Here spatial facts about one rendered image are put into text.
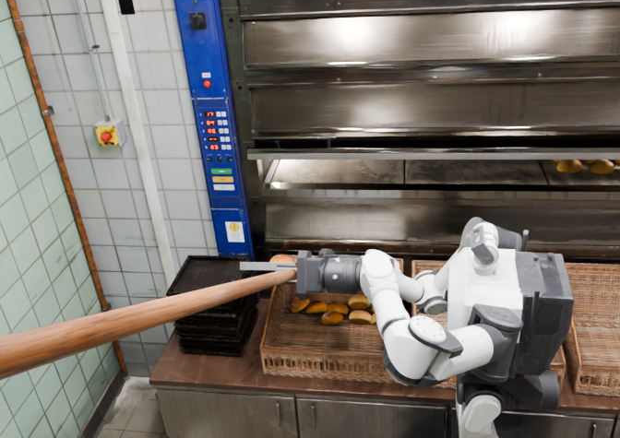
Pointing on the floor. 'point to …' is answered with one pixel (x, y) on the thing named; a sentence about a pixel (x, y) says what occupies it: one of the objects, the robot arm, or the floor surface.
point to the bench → (339, 403)
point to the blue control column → (208, 53)
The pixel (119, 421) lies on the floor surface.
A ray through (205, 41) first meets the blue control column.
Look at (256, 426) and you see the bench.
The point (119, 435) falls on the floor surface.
